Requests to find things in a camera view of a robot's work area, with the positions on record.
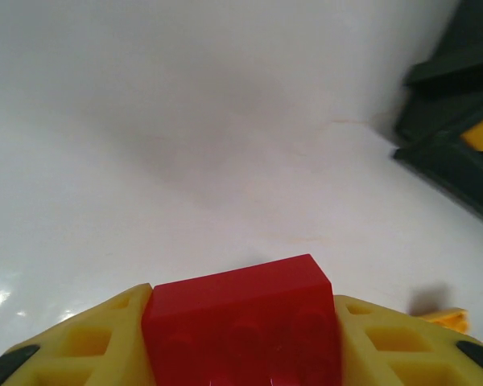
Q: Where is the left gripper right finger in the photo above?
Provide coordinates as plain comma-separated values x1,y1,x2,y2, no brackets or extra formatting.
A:
332,294,483,386

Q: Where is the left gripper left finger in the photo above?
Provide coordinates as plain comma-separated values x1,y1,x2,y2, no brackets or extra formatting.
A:
0,282,159,386

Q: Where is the red lego brick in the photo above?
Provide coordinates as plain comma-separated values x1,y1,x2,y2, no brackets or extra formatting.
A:
142,253,343,386

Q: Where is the black plastic bin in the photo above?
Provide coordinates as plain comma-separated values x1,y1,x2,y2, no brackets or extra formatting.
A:
392,0,483,236

